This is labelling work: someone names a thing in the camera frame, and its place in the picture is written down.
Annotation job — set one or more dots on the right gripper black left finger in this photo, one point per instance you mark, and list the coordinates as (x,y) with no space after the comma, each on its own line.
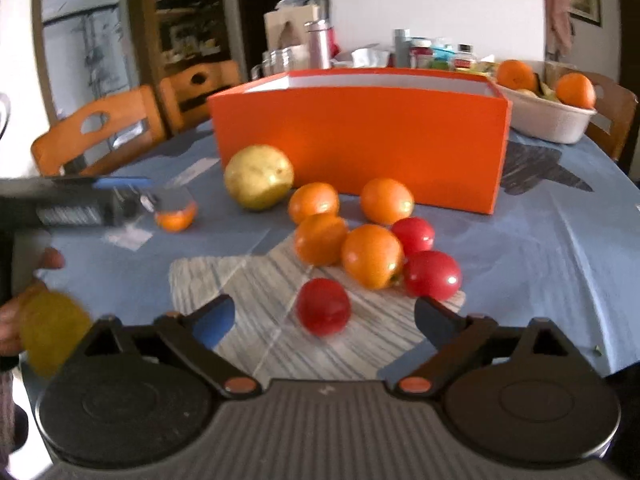
(133,395)

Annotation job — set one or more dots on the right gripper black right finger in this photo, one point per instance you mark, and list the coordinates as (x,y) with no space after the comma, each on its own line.
(517,394)

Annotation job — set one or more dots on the small orange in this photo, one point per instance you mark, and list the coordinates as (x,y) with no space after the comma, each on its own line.
(174,221)

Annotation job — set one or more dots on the red tomato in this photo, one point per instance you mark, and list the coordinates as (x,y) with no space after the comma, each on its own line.
(415,235)
(323,307)
(432,274)

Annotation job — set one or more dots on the red tomato front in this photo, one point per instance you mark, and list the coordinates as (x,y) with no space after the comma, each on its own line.
(323,307)

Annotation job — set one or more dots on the large orange front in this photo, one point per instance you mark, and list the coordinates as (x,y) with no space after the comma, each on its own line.
(372,256)

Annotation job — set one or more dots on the person left hand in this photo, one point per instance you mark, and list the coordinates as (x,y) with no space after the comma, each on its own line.
(11,311)

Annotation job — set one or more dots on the near wooden chair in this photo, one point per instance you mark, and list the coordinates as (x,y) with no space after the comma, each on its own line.
(97,122)

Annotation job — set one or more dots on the wooden chair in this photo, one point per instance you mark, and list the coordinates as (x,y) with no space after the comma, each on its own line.
(616,104)
(184,95)
(97,122)

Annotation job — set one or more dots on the far wooden chair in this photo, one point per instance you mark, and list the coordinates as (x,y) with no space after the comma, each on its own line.
(184,95)

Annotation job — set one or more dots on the red tomato back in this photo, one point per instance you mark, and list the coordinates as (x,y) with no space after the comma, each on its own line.
(415,235)

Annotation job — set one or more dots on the blue shark print tablecloth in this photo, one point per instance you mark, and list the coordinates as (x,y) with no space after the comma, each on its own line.
(563,244)

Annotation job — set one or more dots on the dark wooden cabinet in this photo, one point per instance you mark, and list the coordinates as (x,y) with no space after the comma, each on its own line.
(168,36)

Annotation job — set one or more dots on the orange cardboard box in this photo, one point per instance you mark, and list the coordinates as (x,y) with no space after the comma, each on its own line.
(441,134)

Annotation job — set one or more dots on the white fruit bowl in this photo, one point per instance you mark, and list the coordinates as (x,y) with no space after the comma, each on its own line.
(546,120)

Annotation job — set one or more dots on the clear glass mug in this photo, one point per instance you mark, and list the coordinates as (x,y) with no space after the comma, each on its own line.
(276,62)

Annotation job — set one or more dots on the right side wooden chair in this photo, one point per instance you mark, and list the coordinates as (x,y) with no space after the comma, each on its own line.
(616,104)

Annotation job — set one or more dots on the pink steel thermos bottle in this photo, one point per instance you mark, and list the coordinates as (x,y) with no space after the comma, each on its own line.
(319,47)

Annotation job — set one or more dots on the red label jar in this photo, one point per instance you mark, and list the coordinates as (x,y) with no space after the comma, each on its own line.
(421,53)

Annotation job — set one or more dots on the grey tall bottle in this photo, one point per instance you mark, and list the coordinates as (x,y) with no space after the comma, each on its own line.
(402,41)

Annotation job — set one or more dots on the tissue pack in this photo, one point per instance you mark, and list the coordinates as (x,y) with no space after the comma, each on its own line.
(364,57)

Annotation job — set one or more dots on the pink hanging cloth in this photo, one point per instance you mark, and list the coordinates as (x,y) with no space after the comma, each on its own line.
(559,36)

